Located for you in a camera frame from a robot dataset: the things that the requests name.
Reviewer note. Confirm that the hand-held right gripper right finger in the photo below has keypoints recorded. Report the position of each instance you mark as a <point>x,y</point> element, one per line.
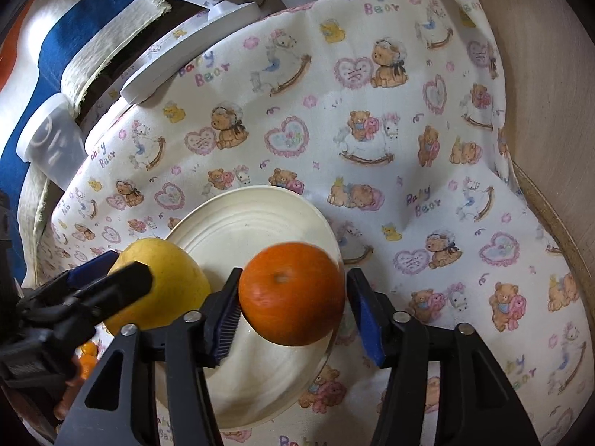
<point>367,320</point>

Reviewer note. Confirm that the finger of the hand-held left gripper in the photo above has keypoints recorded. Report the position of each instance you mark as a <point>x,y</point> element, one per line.
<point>88,273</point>
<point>121,283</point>

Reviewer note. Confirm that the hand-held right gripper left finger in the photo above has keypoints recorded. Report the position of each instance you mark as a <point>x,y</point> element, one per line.
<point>225,320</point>

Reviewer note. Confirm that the small orange kumquat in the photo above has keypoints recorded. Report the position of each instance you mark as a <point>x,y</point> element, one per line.
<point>88,352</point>

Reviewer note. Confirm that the yellow red apple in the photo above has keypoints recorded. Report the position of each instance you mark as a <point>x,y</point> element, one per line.
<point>176,278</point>

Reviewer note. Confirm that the orange tangerine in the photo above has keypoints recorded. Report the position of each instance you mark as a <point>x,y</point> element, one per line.
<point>293,292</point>

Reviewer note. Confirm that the cream round plate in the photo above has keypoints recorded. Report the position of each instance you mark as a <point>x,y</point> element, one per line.
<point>260,223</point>

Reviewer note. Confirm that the clear plastic lidded container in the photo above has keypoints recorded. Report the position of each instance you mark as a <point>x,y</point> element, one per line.
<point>51,148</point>

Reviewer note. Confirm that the bear print cloth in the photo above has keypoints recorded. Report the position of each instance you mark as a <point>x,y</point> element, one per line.
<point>325,139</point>

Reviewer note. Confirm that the white desk lamp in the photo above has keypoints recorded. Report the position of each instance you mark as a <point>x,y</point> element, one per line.
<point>186,51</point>

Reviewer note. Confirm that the striped cloth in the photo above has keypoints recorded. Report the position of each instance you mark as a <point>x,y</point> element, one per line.
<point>69,32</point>

